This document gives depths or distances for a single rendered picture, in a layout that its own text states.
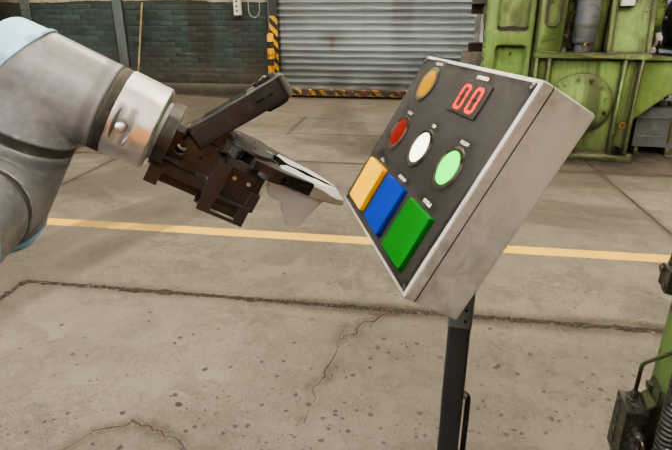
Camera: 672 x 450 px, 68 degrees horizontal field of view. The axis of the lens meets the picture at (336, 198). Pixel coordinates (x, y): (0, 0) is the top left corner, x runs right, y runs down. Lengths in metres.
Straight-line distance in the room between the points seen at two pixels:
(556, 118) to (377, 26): 7.61
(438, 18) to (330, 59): 1.75
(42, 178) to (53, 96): 0.09
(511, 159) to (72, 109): 0.44
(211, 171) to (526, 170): 0.34
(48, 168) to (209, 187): 0.15
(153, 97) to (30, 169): 0.13
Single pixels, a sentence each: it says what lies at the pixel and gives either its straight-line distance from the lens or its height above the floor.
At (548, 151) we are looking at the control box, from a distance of 0.59.
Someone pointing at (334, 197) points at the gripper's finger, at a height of 1.07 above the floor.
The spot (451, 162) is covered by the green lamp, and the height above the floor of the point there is 1.10.
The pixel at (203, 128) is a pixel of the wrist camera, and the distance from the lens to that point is 0.53.
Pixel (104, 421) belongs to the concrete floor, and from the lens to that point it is 1.97.
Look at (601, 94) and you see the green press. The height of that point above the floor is 0.60.
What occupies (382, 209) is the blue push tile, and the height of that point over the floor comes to 1.01.
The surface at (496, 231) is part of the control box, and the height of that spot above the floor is 1.03.
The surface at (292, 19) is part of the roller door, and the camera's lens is 8.34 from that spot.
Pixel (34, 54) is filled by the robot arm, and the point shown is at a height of 1.23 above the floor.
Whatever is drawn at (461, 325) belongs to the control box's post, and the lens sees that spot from 0.83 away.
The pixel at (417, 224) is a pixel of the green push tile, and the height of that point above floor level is 1.03.
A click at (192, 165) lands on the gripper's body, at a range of 0.55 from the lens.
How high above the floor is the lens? 1.26
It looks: 20 degrees down
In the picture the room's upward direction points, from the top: straight up
